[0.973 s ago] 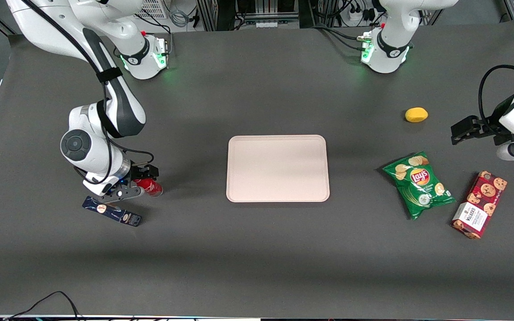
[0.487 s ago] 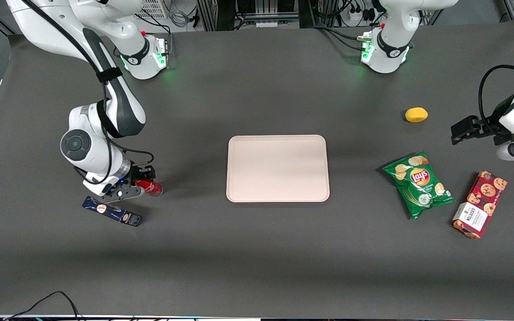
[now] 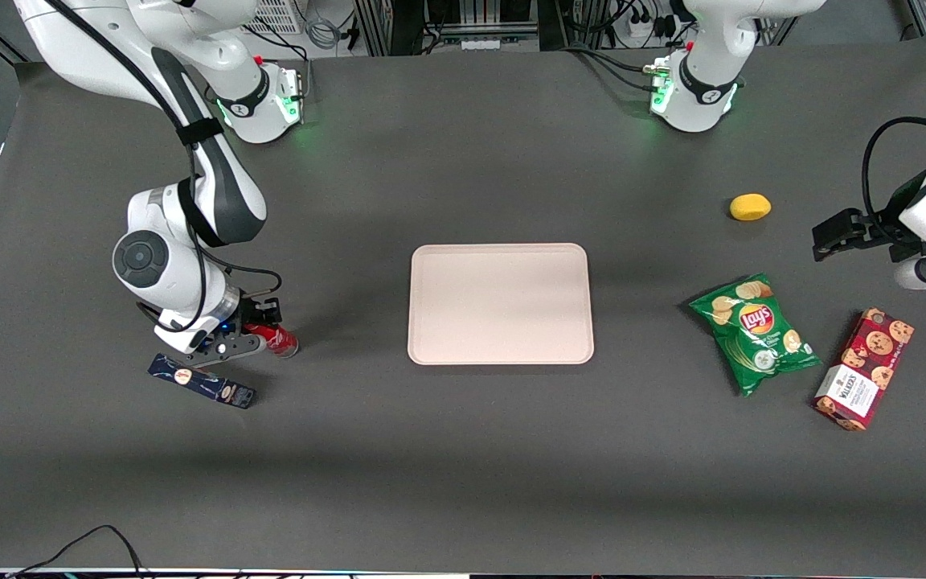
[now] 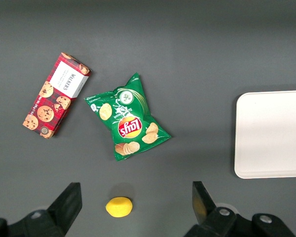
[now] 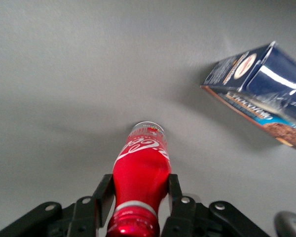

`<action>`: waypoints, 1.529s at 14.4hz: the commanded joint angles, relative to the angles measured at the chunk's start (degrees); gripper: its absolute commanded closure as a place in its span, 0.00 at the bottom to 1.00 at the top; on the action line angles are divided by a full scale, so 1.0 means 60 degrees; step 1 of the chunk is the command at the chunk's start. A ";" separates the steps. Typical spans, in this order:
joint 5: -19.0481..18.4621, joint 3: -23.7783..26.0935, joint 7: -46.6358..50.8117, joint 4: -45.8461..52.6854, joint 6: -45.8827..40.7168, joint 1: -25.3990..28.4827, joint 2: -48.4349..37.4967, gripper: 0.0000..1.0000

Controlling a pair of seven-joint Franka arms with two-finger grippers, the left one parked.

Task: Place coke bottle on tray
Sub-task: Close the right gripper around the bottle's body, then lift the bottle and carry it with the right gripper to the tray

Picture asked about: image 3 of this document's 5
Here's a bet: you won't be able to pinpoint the grey coiled cable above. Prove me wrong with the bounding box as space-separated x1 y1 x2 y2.
302 0 347 51

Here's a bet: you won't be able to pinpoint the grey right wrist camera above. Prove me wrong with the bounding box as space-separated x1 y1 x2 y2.
188 333 266 370

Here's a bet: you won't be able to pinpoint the black left arm base cables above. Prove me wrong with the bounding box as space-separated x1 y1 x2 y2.
558 42 665 91

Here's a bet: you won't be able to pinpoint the yellow lemon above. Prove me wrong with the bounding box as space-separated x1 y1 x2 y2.
729 193 772 222

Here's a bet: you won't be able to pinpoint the red coke bottle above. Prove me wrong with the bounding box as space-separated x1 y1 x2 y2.
243 322 300 359

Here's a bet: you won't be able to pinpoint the dark aluminium frame rack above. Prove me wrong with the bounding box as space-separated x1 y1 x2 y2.
353 0 617 55

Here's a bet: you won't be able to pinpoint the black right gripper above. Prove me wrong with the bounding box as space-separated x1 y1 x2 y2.
212 296 283 345

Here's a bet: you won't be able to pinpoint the white vented box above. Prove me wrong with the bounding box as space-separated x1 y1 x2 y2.
250 0 307 35

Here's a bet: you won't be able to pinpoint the white power strip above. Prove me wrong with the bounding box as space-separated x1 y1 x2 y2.
628 0 677 41

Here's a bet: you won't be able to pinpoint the dark blue narrow box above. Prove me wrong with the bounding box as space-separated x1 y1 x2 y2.
148 353 256 409

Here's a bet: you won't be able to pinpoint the green Lay's chips bag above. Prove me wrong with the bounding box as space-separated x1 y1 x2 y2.
689 273 822 397

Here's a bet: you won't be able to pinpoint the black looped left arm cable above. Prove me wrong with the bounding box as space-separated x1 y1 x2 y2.
862 117 926 222

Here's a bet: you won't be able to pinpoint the red Walkers cookie box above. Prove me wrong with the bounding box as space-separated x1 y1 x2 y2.
813 308 915 432

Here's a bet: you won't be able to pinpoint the black right arm base cable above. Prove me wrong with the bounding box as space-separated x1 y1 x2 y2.
248 28 313 104

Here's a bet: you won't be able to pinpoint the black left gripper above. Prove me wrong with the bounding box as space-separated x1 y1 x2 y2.
812 208 926 263

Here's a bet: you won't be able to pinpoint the beige plastic tray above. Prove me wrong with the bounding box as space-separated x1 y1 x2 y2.
408 243 595 366

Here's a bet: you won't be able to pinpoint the black cable at table edge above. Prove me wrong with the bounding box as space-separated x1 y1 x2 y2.
5 524 146 579

